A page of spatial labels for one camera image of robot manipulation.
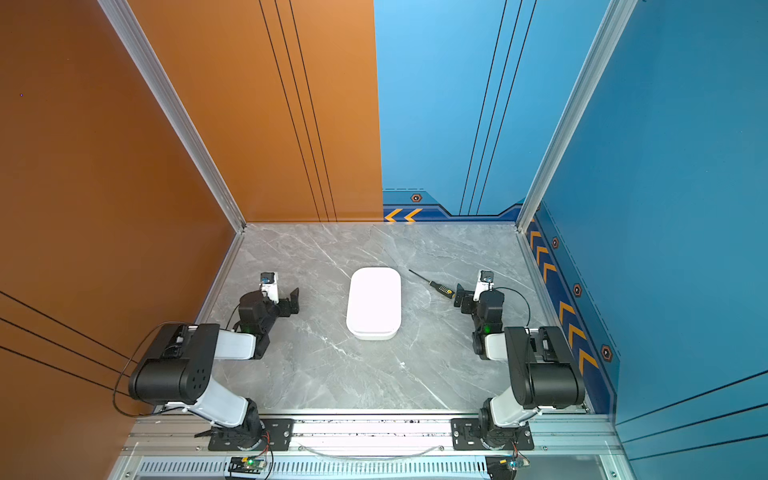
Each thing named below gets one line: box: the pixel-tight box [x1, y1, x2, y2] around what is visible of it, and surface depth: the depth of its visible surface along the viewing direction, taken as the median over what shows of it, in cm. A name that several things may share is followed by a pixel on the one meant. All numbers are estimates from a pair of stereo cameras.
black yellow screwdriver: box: [408, 269, 456, 299], surface depth 100 cm
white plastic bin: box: [346, 267, 402, 341], surface depth 92 cm
